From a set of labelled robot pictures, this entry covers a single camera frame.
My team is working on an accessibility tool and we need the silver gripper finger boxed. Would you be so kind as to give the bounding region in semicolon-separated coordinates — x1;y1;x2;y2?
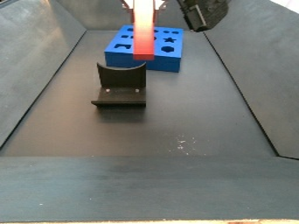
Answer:
154;0;169;21
119;0;135;22

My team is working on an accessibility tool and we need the black curved fixture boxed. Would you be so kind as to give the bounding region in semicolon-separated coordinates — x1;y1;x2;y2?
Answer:
91;63;146;107

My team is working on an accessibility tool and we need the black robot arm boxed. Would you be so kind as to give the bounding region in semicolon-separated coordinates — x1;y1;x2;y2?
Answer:
121;0;230;32

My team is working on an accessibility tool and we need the red rectangular block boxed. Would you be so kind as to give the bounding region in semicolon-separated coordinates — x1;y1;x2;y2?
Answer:
134;0;155;60

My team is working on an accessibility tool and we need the blue foam shape board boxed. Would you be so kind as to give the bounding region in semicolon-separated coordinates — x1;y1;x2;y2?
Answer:
105;25;183;73

